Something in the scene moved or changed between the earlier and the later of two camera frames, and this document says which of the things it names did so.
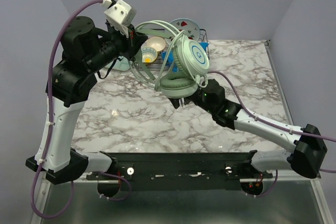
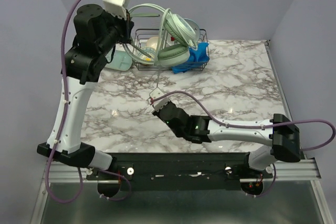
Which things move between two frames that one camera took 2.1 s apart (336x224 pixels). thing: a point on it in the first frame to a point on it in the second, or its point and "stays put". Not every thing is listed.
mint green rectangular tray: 123,65 stays put
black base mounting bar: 184,171 stays put
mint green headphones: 191,60 to 182,29
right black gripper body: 197,96 to 159,112
